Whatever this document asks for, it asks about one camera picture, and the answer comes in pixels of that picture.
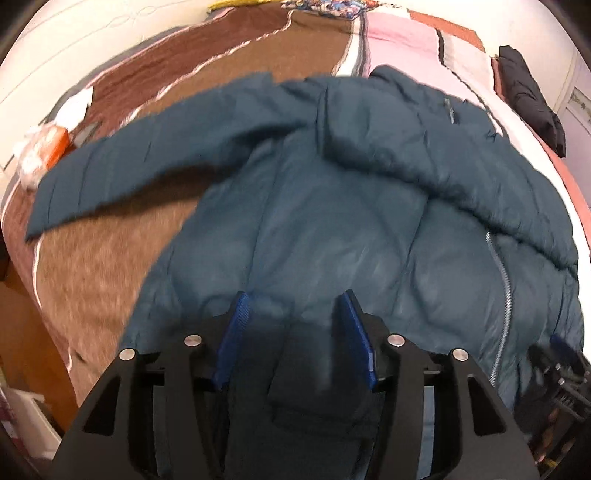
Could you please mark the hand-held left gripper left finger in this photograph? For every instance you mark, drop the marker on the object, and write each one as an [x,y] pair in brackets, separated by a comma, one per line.
[233,341]

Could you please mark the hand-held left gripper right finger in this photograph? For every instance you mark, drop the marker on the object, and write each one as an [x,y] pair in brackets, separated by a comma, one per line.
[356,341]

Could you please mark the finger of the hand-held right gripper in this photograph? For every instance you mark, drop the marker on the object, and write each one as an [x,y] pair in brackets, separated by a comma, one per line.
[564,347]

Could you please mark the teal puffer jacket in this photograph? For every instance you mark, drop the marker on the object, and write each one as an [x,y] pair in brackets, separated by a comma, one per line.
[323,207]

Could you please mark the striped brown pink blanket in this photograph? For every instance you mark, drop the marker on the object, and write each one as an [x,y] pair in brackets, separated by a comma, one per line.
[115,277]

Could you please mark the white plastic box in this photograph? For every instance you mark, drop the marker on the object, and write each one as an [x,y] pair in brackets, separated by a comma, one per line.
[25,420]

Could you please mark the lilac wardrobe with floral trim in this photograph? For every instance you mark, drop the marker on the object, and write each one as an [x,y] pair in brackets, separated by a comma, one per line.
[577,106]

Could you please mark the black folded garment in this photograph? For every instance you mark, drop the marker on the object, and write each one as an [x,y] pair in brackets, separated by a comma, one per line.
[526,97]

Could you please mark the orange plastic packet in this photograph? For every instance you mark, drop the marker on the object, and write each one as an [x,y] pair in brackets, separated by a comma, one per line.
[44,152]

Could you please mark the white paper sheet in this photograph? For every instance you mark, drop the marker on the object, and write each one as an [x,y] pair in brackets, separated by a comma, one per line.
[74,108]

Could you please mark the colourful patterned pillow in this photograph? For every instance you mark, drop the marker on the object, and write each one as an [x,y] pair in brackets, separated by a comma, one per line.
[323,9]

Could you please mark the white bed headboard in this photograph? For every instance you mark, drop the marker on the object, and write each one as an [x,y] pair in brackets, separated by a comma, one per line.
[83,41]

